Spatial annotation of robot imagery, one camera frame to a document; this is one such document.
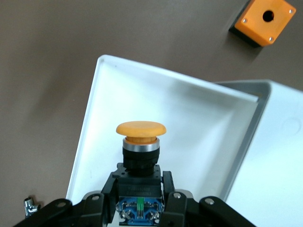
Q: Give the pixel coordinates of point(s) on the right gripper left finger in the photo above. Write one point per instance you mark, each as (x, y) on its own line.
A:
(94, 210)

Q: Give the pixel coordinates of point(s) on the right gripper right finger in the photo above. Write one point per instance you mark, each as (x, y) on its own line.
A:
(180, 210)

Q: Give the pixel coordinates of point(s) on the white plastic drawer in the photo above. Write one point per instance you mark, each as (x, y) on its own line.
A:
(189, 123)

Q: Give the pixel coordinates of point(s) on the yellow mushroom push button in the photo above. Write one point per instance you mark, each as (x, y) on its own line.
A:
(140, 130)

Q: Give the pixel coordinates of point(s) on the silver metal fitting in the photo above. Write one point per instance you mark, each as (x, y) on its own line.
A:
(29, 205)

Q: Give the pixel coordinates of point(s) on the orange button enclosure box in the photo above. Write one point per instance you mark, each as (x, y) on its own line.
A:
(260, 26)

